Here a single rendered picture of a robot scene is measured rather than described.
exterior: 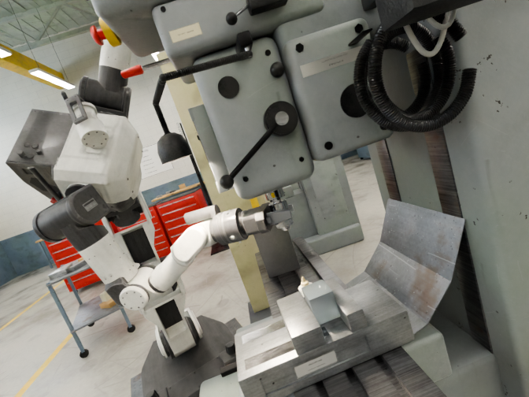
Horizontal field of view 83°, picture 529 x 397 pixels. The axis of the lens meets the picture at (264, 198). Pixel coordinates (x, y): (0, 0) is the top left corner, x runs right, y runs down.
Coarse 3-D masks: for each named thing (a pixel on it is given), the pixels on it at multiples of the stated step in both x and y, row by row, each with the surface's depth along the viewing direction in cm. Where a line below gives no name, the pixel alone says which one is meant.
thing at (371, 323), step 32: (352, 288) 71; (352, 320) 56; (384, 320) 57; (256, 352) 61; (288, 352) 58; (320, 352) 56; (352, 352) 58; (384, 352) 58; (256, 384) 55; (288, 384) 57
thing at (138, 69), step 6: (162, 60) 77; (168, 60) 77; (138, 66) 76; (144, 66) 77; (150, 66) 77; (156, 66) 77; (120, 72) 76; (126, 72) 76; (132, 72) 76; (138, 72) 77; (126, 78) 77
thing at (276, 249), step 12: (276, 228) 103; (264, 240) 104; (276, 240) 104; (288, 240) 104; (264, 252) 105; (276, 252) 105; (288, 252) 105; (264, 264) 106; (276, 264) 106; (288, 264) 106
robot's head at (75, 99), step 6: (72, 96) 79; (78, 96) 79; (66, 102) 78; (72, 102) 79; (78, 102) 78; (84, 102) 80; (72, 108) 79; (72, 114) 77; (84, 114) 77; (72, 120) 76; (78, 120) 76; (84, 120) 77
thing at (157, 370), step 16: (208, 320) 172; (208, 336) 156; (224, 336) 151; (160, 352) 157; (192, 352) 147; (208, 352) 143; (224, 352) 132; (144, 368) 148; (160, 368) 144; (176, 368) 139; (192, 368) 136; (208, 368) 129; (144, 384) 136; (160, 384) 132; (176, 384) 125; (192, 384) 122
